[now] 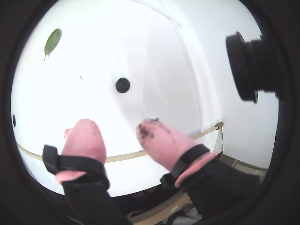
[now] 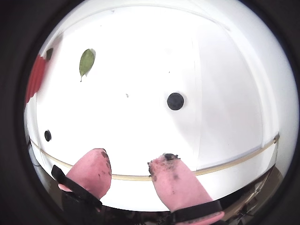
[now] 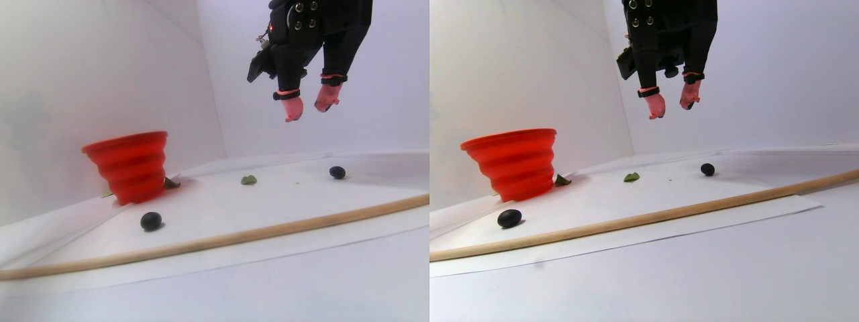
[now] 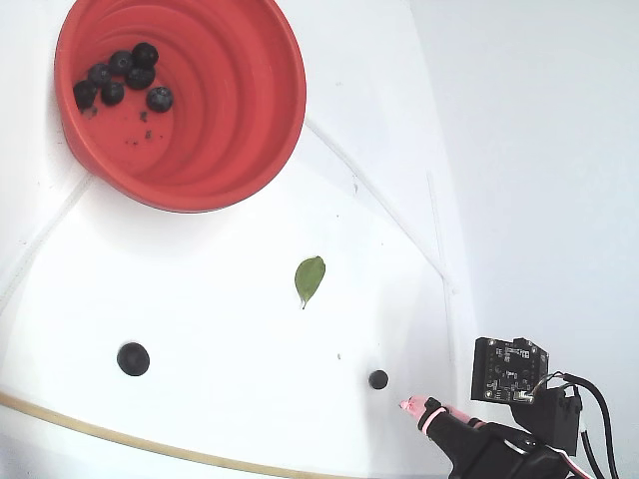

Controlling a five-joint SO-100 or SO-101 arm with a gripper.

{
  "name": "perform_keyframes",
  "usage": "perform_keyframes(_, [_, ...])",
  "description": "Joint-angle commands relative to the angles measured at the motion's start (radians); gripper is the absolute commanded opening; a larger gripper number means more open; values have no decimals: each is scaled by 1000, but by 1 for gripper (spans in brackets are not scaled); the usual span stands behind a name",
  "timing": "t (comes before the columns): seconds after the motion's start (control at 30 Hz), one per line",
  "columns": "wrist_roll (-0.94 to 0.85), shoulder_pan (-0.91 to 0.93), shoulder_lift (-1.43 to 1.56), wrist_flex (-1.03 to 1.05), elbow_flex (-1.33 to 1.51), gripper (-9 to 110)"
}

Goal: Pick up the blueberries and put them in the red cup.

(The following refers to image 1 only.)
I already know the pink covered gripper finger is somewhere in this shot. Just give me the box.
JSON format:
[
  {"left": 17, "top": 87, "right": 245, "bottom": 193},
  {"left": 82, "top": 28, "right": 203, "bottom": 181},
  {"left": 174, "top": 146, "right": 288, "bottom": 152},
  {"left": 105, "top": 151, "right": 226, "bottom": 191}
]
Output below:
[{"left": 42, "top": 118, "right": 133, "bottom": 225}]

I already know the pink stained gripper finger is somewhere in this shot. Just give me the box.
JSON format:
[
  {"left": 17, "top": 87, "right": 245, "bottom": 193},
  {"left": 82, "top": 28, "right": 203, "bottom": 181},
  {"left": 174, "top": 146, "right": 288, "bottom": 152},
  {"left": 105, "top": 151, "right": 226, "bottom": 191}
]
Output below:
[{"left": 135, "top": 118, "right": 261, "bottom": 220}]

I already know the curved light wooden board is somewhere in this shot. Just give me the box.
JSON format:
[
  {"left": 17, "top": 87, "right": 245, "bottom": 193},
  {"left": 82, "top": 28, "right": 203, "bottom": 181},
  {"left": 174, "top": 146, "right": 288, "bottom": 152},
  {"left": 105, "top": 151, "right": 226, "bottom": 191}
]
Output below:
[{"left": 127, "top": 193, "right": 195, "bottom": 225}]

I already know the round dark blueberry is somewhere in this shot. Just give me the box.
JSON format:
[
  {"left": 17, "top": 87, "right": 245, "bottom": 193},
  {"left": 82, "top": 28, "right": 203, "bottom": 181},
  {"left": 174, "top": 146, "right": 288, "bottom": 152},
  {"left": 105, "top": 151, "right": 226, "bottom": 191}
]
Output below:
[{"left": 115, "top": 77, "right": 131, "bottom": 94}]

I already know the green leaf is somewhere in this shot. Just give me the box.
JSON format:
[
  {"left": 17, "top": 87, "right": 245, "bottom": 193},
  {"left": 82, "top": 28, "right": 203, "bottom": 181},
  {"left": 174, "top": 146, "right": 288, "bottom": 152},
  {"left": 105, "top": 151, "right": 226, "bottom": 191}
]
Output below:
[{"left": 43, "top": 28, "right": 63, "bottom": 61}]

